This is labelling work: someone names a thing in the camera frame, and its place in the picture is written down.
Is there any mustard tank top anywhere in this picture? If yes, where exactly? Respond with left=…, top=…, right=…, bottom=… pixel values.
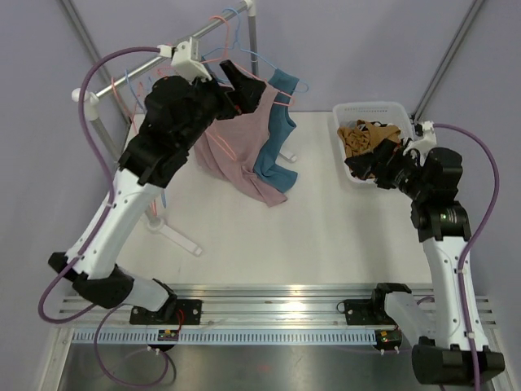
left=337, top=120, right=401, bottom=158

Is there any mauve pink tank top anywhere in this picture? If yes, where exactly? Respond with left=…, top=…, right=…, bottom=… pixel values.
left=194, top=85, right=287, bottom=207

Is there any pink hanger of mauve top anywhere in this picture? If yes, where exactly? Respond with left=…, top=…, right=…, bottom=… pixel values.
left=201, top=8, right=297, bottom=163

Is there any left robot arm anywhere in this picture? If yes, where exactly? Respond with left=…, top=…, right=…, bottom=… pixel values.
left=48, top=60, right=267, bottom=322

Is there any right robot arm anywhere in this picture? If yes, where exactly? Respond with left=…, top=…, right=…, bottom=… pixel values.
left=344, top=139, right=505, bottom=390

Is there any teal blue tank top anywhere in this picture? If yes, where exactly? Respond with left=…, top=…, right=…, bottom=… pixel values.
left=254, top=69, right=300, bottom=193

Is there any white plastic basket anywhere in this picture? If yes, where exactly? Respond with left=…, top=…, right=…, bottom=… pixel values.
left=332, top=101, right=416, bottom=187

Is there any metal clothes rack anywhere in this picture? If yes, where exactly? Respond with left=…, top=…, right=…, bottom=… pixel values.
left=71, top=0, right=297, bottom=257

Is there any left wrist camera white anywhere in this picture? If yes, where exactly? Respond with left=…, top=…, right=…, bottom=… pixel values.
left=157, top=37, right=212, bottom=84

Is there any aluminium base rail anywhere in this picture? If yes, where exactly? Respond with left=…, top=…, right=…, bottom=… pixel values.
left=58, top=283, right=497, bottom=329

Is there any white slotted cable duct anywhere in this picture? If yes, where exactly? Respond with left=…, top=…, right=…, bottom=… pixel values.
left=72, top=328, right=376, bottom=345

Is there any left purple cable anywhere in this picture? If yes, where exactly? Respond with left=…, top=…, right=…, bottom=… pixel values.
left=37, top=45, right=178, bottom=386

